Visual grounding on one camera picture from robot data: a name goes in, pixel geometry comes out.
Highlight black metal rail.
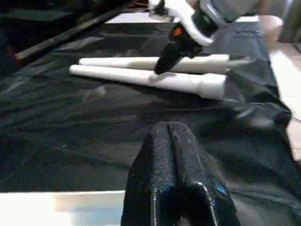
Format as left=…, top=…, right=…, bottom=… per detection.
left=14, top=7, right=123, bottom=59

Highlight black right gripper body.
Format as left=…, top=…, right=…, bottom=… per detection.
left=169, top=22, right=204, bottom=59

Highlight white plastic table leg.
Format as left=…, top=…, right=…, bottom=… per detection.
left=69, top=65, right=226, bottom=99
left=79, top=54, right=230, bottom=74

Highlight white plastic table top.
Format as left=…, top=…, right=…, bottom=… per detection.
left=0, top=190, right=127, bottom=226

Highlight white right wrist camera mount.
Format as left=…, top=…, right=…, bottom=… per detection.
left=150, top=0, right=214, bottom=47

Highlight white flat board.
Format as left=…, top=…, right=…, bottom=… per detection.
left=105, top=13, right=174, bottom=24

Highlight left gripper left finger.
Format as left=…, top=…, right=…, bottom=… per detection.
left=121, top=121, right=181, bottom=226

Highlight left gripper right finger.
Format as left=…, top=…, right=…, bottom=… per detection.
left=168, top=121, right=241, bottom=226

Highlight black mat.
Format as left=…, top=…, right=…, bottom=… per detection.
left=0, top=0, right=301, bottom=226

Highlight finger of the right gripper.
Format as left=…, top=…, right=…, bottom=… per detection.
left=154, top=43, right=189, bottom=75

